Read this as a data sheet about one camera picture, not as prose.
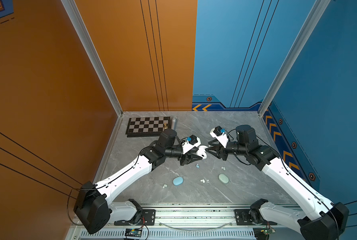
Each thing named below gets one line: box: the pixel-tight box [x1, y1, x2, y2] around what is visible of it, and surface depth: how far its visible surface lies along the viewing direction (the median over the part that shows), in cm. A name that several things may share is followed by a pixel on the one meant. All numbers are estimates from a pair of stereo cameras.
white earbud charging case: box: [196, 145, 208, 159], surface depth 70 cm
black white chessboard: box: [125, 116, 171, 138], surface depth 111 cm
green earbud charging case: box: [218, 173, 230, 184], surface depth 87 cm
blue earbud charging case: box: [172, 176, 184, 186], surface depth 85 cm
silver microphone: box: [171, 118, 177, 130], surface depth 114 cm
